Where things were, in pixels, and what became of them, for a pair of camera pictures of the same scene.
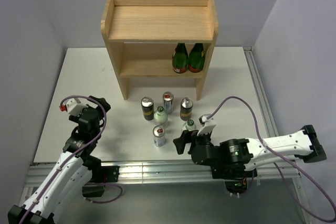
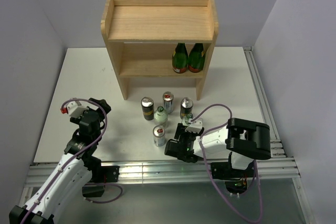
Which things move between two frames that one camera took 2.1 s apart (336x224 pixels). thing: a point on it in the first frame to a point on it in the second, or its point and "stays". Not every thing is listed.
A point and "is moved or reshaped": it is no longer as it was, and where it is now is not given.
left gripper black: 102,100 stays
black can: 147,104 stays
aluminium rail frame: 186,173 stays
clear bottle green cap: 189,126 is moved or reshaped
